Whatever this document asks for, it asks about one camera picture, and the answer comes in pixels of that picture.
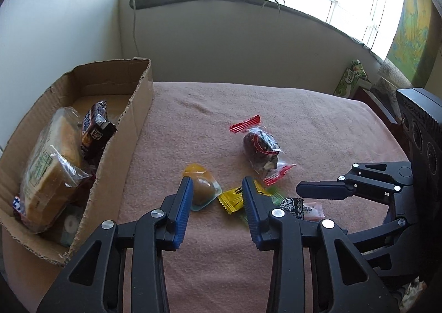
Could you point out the grey woven cloth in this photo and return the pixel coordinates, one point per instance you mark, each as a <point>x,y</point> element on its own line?
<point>392,73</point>

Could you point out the green snack bag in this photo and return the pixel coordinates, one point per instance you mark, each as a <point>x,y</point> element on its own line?
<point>352,78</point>

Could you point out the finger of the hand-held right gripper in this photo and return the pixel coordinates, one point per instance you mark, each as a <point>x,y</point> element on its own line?
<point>321,190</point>
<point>380,234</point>

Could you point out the chocolate bar dark wrapper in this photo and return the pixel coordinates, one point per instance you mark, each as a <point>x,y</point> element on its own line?
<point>96,130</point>
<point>70,226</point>

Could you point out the yellow candy packet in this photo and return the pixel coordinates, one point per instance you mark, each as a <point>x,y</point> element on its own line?
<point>233,199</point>

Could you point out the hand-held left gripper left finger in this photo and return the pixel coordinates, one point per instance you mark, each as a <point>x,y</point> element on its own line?
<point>184,206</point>

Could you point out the sliced bread clear bag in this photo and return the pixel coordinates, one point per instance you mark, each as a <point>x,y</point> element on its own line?
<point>48,178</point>

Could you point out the pink white snack wrapper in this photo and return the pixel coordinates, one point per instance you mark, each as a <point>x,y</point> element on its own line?
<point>312,211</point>

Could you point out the brown jelly cup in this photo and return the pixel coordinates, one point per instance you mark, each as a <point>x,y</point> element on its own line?
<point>203,188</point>

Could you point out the dark wooden furniture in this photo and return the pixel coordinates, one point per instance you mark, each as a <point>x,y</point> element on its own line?
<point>371,99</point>

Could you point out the brown cardboard box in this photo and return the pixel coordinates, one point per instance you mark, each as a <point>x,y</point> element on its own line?
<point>138,109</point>

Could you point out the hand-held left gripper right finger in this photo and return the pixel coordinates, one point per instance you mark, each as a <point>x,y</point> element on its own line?
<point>250,209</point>

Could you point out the patterned cloth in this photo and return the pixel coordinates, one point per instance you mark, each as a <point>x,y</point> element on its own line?
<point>414,292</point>

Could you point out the clear nut packet red ends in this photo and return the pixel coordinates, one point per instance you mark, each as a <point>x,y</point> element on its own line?
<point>260,147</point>

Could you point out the small green candy packet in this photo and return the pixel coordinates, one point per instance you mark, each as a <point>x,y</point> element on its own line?
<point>274,197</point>

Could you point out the black patterned snack packet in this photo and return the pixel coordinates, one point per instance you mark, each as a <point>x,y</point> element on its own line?
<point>293,205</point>

